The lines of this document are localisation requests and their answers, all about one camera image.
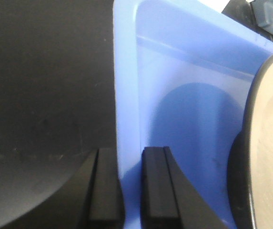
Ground beige plate with black rim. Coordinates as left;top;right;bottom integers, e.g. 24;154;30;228
227;55;273;229

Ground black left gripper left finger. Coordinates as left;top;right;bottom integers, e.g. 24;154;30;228
3;148;123;229

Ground blue plastic tray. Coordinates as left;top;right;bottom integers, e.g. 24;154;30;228
113;0;273;229

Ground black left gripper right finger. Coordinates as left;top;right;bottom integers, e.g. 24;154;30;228
141;146;236;229

